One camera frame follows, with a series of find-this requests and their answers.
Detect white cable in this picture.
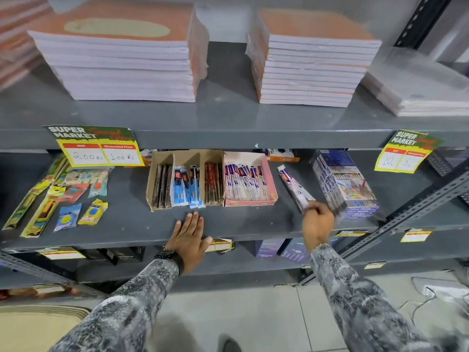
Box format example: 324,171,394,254
399,276,469,321

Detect white purple pen packet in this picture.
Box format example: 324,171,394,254
277,164,317,214

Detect bundle of blue pen packets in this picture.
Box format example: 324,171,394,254
172,164,206,209

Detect person's left forearm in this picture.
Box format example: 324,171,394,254
49,258,180,352

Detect red stationery packet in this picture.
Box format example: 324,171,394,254
49,183,89,203

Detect person's left hand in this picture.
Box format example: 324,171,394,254
165,212,213,276

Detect large green yellow price sign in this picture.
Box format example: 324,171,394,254
43,125,146,168

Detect black boxes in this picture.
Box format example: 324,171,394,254
78,246,146,266

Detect narrow stack of orange notebooks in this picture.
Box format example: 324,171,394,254
245,7,383,108

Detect beige ribbed mat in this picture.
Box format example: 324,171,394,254
0,305,91,352

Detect stack of plastic wrapped notebooks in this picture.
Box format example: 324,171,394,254
361,47,469,117

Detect wide stack of orange notebooks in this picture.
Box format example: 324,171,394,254
27,0,210,103

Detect purple box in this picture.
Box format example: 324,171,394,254
255,238,287,258
280,237,310,264

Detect small green yellow price sign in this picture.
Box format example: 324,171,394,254
374,129,444,174

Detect person's black shoe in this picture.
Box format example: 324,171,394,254
218,333,243,352

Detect bundle of black pens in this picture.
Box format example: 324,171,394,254
152,164,173,209

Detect blue crayon box pack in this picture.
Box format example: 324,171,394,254
310,149,380,220

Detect brown divided cardboard box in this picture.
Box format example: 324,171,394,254
145,149,225,212

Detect stack of red striped notebooks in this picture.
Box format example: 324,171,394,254
0,0,54,93

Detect grey metal shelf rack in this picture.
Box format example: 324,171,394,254
0,0,469,303

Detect person's right forearm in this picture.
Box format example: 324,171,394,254
309,243,442,352

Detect teal stationery packet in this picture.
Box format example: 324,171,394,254
87,168,113,198

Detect black wristwatch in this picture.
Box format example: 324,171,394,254
154,249,185,276

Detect row of white pen packets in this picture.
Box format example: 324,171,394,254
224,161,271,202

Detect pink cardboard box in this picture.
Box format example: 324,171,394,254
222,150,278,207

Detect person's right hand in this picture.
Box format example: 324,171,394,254
301,201,336,253

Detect metal mesh basket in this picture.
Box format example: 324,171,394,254
426,150,469,206

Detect blue eraser packet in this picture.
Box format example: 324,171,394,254
53,203,83,232

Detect yellow eraser packet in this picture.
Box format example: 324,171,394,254
77,198,109,227

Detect bundle of red pens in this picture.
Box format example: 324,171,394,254
204,162,224,206

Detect long green yellow pencil pack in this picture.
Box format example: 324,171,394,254
2,153,69,231

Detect orange white box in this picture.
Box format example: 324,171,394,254
263,148,300,163

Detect short yellow pencil pack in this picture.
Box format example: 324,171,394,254
20,186,66,239

